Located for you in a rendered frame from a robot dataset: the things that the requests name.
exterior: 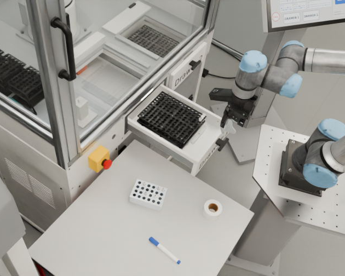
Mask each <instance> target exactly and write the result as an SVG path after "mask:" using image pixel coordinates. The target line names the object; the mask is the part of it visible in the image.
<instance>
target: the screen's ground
mask: <svg viewBox="0 0 345 276"><path fill-rule="evenodd" d="M310 10H319V20H312V21H304V22H303V12H305V11H310ZM273 12H280V5H279V0H271V16H272V13H273ZM296 12H300V19H301V22H296V23H291V24H284V18H283V14H287V13H296ZM344 18H345V4H336V5H335V0H332V6H331V7H326V8H317V9H308V10H300V11H291V12H286V13H280V21H276V22H272V28H275V27H283V26H291V25H299V24H307V23H311V22H320V21H328V20H336V19H344Z"/></svg>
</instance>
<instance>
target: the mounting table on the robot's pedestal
mask: <svg viewBox="0 0 345 276"><path fill-rule="evenodd" d="M309 138H310V137H309V136H305V135H301V134H298V133H293V132H291V131H287V130H283V129H279V128H276V127H273V126H269V125H265V124H262V125H261V128H260V135H259V138H258V145H257V151H256V157H255V163H254V170H253V174H252V178H253V179H254V180H255V182H256V183H257V184H258V186H259V187H260V188H261V189H262V191H263V192H264V194H265V195H266V196H267V197H268V199H269V200H270V201H271V202H272V204H273V205H274V206H275V208H276V209H277V210H278V211H279V213H280V214H281V216H282V217H283V218H285V219H286V220H285V221H287V222H291V223H295V224H297V225H301V226H305V227H308V228H312V229H316V230H318V231H322V232H325V233H329V234H333V235H336V236H339V237H342V238H345V173H343V174H342V175H340V176H339V177H338V182H337V183H336V185H335V192H334V212H332V211H328V210H325V209H321V208H317V207H315V206H311V205H308V204H304V203H300V202H297V201H294V200H290V199H286V198H283V197H279V196H277V195H273V194H269V193H266V190H267V183H268V175H269V167H270V163H271V155H272V148H273V141H275V142H279V143H283V144H286V145H287V144H288V140H289V139H292V140H296V141H299V142H302V143H306V142H307V141H308V139H309Z"/></svg>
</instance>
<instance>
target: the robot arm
mask: <svg viewBox="0 0 345 276"><path fill-rule="evenodd" d="M298 71H306V72H317V73H328V74H339V75H345V50H333V49H317V48H305V47H304V46H303V44H302V43H300V42H298V41H289V42H287V43H285V44H284V46H283V48H282V49H281V51H280V52H279V56H278V59H277V61H276V63H275V65H274V66H273V65H270V64H268V63H267V58H266V56H265V55H263V54H262V53H261V52H260V51H256V50H251V51H247V52H246V53H245V54H244V55H243V57H242V60H241V62H240V64H239V68H238V72H237V75H236V78H235V80H234V83H233V86H232V89H224V88H213V90H212V91H211V92H210V93H209V97H210V100H215V101H224V102H228V105H227V106H226V108H225V111H224V113H223V117H222V119H221V123H220V129H221V133H222V134H223V133H224V131H226V132H229V133H232V134H235V133H236V130H235V129H234V128H233V122H235V123H237V124H238V125H239V126H241V127H243V126H244V123H245V121H246V119H247V120H248V119H249V117H250V116H252V113H253V111H254V109H255V105H254V104H255V102H256V100H257V99H258V96H256V95H254V93H255V91H256V88H257V86H258V87H261V88H264V89H267V90H269V91H272V92H274V93H277V94H279V95H280V96H286V97H289V98H294V97H295V96H296V94H297V92H298V90H299V88H300V85H301V83H302V76H299V75H298V74H297V73H298ZM292 162H293V164H294V166H295V168H296V169H297V170H298V171H299V172H300V173H301V174H303V176H304V178H305V179H306V180H307V181H308V182H309V183H310V184H312V185H314V186H317V187H321V188H331V187H333V186H335V185H336V183H337V182H338V177H339V176H340V175H342V174H343V173H345V125H344V124H343V123H342V122H340V121H338V120H335V119H331V118H329V119H324V120H322V121H321V122H320V123H319V124H318V126H317V128H316V129H315V131H314V132H313V133H312V135H311V136H310V138H309V139H308V141H307V142H306V143H304V144H302V145H300V146H298V147H297V148H296V149H295V151H294V153H293V155H292Z"/></svg>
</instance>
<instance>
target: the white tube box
mask: <svg viewBox="0 0 345 276"><path fill-rule="evenodd" d="M143 182H144V181H142V180H139V179H137V180H136V182H135V185H134V188H133V190H132V192H131V194H130V197H129V202H132V203H135V204H138V205H142V206H145V207H147V208H150V209H153V210H157V211H161V208H162V205H163V203H164V199H165V197H166V194H167V190H168V189H167V188H165V191H164V192H162V188H163V187H161V186H160V190H157V186H158V185H155V184H152V183H149V182H146V185H145V186H143ZM145 191H147V195H144V192H145ZM155 194H156V195H157V198H156V199H155V198H154V195H155Z"/></svg>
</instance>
